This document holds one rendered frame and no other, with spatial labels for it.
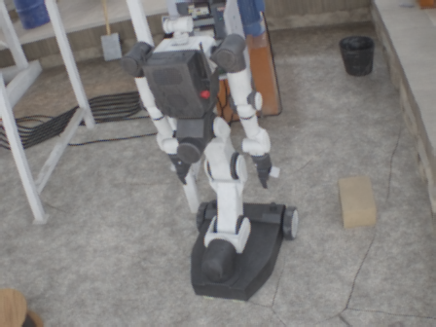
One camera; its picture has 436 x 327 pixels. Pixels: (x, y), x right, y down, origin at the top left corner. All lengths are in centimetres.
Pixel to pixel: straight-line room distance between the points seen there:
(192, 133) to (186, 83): 29
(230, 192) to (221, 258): 36
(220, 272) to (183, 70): 106
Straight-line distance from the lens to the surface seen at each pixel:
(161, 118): 241
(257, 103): 220
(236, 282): 264
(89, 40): 613
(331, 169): 346
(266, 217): 290
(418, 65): 394
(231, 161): 256
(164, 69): 203
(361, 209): 295
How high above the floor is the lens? 219
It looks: 37 degrees down
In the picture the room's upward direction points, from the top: 16 degrees counter-clockwise
